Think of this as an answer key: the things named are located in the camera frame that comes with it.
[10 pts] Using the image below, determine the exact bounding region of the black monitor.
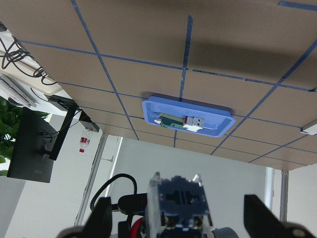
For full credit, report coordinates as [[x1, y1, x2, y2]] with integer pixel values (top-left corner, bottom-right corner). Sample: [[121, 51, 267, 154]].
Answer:
[[6, 106, 77, 183]]

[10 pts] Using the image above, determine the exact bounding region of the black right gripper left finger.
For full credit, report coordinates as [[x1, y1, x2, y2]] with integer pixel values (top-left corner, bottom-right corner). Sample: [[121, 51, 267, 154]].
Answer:
[[83, 197, 112, 238]]

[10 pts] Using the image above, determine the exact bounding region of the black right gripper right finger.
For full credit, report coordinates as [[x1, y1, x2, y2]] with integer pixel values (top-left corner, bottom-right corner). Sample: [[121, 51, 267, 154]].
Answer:
[[244, 194, 290, 238]]

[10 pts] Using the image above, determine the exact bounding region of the red emergency stop button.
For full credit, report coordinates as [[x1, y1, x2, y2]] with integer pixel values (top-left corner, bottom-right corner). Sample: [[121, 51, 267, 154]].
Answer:
[[129, 172, 212, 238]]

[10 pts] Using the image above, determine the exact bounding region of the green terminal block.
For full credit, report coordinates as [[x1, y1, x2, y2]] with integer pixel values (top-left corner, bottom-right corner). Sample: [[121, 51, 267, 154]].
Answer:
[[154, 113, 184, 129]]

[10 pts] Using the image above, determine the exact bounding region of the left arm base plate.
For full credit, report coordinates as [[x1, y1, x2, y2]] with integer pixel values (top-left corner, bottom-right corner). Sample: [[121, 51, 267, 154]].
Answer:
[[301, 120, 317, 135]]

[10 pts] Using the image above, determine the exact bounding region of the blue plastic tray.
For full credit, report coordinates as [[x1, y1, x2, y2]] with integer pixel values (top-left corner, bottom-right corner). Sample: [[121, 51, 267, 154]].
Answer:
[[142, 96, 236, 137]]

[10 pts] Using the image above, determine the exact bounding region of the plastic water bottle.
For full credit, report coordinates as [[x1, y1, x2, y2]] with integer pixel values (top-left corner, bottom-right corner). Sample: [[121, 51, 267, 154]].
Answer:
[[79, 128, 92, 153]]

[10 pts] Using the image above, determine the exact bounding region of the black camera cable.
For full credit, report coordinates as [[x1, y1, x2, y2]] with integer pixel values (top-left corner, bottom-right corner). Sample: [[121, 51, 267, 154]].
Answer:
[[89, 173, 138, 214]]

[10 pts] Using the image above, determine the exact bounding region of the white circuit breaker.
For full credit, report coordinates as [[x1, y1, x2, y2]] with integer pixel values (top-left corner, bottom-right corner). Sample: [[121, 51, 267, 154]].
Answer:
[[183, 116, 204, 132]]

